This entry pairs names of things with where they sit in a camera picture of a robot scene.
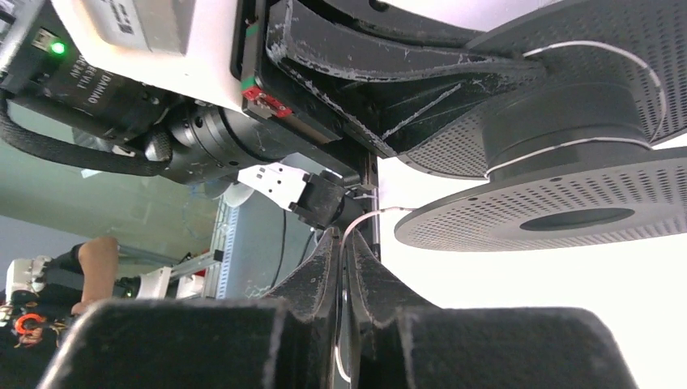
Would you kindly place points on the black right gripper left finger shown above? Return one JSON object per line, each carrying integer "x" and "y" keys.
{"x": 282, "y": 340}

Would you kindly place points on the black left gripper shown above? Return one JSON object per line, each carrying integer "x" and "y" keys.
{"x": 391, "y": 79}

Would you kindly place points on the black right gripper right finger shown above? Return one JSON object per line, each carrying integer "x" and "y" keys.
{"x": 401, "y": 340}

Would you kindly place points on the dark grey perforated spool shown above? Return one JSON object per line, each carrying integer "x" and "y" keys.
{"x": 572, "y": 159}

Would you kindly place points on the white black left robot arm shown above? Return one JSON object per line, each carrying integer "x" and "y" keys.
{"x": 43, "y": 70}

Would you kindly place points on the person in black shirt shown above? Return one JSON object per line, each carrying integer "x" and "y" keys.
{"x": 23, "y": 362}

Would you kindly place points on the white teleoperation controller device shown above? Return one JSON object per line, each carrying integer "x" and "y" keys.
{"x": 27, "y": 277}

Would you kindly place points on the white slotted cable duct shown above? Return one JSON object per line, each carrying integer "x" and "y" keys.
{"x": 222, "y": 244}

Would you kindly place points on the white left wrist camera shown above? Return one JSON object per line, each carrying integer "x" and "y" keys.
{"x": 180, "y": 46}

